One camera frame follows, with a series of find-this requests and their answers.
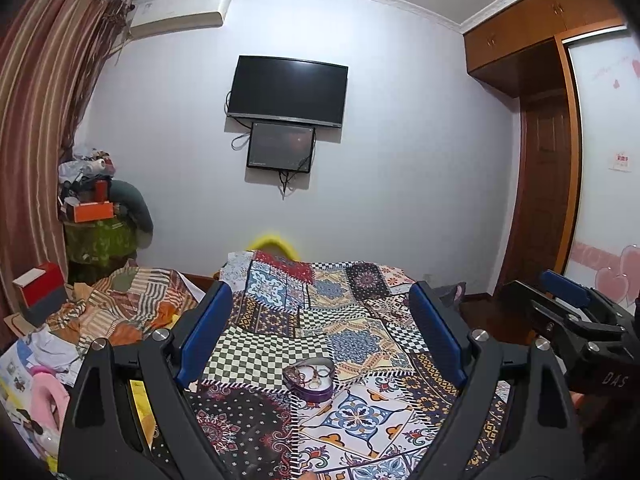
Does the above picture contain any purple heart-shaped tin box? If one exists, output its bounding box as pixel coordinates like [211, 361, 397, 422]
[283, 358, 335, 403]

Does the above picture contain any dark bag on floor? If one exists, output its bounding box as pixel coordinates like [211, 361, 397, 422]
[434, 282, 466, 309]

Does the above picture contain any pink cloth item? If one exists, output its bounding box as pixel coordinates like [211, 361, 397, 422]
[28, 366, 70, 436]

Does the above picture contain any wooden door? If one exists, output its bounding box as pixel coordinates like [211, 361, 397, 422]
[496, 39, 582, 289]

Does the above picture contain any striped orange blanket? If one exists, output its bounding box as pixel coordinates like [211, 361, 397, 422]
[46, 266, 204, 354]

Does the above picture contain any red box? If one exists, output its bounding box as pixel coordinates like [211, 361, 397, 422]
[13, 262, 67, 327]

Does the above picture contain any patchwork patterned bedspread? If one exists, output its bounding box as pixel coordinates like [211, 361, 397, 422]
[144, 249, 511, 480]

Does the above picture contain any green patterned cloth stand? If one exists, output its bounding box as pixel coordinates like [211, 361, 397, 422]
[64, 218, 138, 268]

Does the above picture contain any orange box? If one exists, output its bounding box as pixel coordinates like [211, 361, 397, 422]
[66, 202, 115, 223]

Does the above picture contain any wooden overhead cabinet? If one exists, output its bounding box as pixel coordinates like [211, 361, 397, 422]
[464, 0, 622, 98]

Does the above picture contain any striped red curtain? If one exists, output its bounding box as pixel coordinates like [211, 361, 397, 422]
[1, 0, 130, 314]

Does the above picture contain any white air conditioner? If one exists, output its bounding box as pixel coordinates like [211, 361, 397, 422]
[129, 0, 231, 40]

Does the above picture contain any small wall monitor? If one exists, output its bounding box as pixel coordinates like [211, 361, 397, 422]
[246, 122, 316, 174]

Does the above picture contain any black wall television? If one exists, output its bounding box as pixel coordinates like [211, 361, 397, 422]
[228, 55, 348, 128]

